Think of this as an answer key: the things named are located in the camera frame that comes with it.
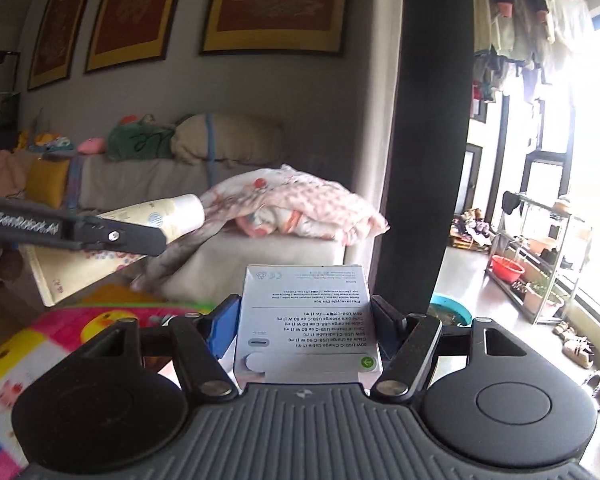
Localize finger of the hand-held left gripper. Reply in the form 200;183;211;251
77;214;169;257

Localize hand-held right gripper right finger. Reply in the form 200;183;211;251
371;295;531;403

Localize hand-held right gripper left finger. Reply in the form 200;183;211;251
87;295;242;403

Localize cream squeeze tube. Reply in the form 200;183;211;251
96;193;206;242

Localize white printed cardboard box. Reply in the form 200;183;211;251
232;264;385;384

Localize yellow cushion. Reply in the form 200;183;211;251
26;157;74;209

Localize peach cloth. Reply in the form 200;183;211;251
0;150;37;197

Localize cream printed board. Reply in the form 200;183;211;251
22;242;147;307

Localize blue cloth strip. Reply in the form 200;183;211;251
66;156;84;211

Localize teal plastic basin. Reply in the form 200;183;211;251
428;295;474;329

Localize blue toy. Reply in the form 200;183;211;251
30;131;76;154

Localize green plush toy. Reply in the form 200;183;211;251
105;115;181;161

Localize beige covered sofa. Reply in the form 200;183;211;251
0;150;381;307

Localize pile of shoes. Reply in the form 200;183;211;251
449;207;497;252

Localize red plastic basin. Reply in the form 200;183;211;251
490;255;527;285

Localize colourful cartoon play mat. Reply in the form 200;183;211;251
0;284;223;480

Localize beige pillow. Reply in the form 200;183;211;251
170;112;286;166

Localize pink patterned blanket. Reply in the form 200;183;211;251
130;164;392;292

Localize metal shoe rack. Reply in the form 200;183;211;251
485;192;594;326

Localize beige sandals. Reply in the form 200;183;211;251
552;320;597;369

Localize row of hanging clothes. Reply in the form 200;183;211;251
472;0;597;103

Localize red framed wall picture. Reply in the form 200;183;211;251
84;0;191;73
198;0;353;57
27;0;103;92

